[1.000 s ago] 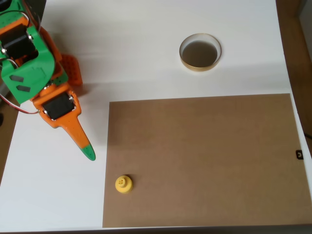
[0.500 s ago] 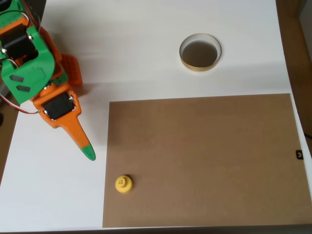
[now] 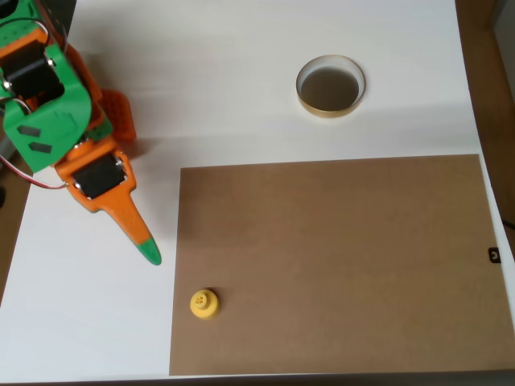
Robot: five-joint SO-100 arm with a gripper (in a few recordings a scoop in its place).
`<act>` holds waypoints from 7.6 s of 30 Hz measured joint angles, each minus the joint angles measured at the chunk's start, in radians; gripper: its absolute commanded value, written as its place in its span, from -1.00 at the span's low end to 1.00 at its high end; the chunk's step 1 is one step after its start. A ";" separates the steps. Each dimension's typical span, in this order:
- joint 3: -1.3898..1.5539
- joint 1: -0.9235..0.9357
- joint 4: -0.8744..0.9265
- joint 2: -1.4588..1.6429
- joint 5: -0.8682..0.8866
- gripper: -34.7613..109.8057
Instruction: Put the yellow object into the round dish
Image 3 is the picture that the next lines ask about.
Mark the orange gripper black servo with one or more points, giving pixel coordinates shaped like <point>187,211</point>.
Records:
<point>98,177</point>

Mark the small yellow plastic piece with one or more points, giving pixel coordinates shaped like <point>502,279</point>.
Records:
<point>203,307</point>

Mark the orange green robot arm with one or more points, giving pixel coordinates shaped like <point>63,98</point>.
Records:
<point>48,128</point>

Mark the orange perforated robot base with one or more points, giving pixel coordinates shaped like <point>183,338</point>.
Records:
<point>120,112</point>

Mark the round wooden-rimmed cup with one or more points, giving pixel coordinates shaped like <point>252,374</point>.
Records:
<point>330,90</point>

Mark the white board sheet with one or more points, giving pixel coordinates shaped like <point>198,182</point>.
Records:
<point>241,120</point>

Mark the brown cardboard mat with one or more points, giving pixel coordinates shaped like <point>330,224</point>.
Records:
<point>322,261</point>

